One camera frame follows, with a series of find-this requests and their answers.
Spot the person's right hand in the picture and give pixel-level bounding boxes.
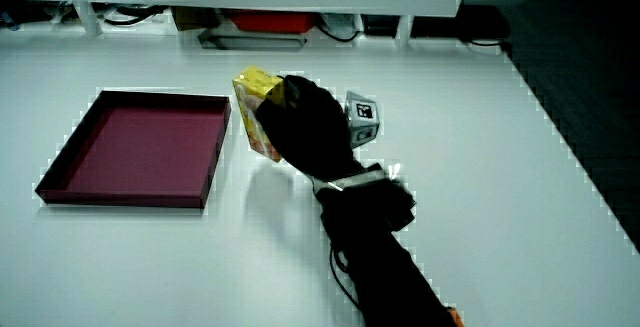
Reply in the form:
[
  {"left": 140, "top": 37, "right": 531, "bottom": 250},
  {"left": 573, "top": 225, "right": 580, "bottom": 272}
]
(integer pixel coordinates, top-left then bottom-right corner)
[{"left": 255, "top": 74, "right": 381, "bottom": 189}]

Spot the yellow snack packet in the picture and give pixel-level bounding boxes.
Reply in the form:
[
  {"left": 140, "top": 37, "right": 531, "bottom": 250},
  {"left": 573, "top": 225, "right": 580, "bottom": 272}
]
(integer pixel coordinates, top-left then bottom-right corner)
[{"left": 231, "top": 64, "right": 286, "bottom": 164}]

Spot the person's right forearm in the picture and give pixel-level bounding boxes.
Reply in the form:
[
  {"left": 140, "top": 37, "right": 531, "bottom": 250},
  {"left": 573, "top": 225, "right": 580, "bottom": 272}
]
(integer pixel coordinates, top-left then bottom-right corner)
[{"left": 313, "top": 165, "right": 459, "bottom": 327}]

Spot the grey flat device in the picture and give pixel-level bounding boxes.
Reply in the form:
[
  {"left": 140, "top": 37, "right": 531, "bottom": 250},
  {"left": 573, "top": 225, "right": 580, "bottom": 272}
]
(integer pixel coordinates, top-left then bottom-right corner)
[{"left": 197, "top": 30, "right": 308, "bottom": 52}]

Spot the red box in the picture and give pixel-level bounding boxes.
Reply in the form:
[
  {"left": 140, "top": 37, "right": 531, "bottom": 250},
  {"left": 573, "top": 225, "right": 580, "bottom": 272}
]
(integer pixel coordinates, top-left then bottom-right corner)
[{"left": 225, "top": 9, "right": 318, "bottom": 35}]

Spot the maroon shallow tray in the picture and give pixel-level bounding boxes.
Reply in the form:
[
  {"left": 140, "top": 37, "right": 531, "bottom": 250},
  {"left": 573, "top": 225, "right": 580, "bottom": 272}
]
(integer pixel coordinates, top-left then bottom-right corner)
[{"left": 33, "top": 89, "right": 233, "bottom": 210}]

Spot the black glove cable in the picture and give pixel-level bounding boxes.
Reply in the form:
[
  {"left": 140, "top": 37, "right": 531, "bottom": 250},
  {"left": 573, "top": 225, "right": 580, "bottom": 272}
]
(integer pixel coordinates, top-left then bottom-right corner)
[{"left": 328, "top": 246, "right": 362, "bottom": 312}]

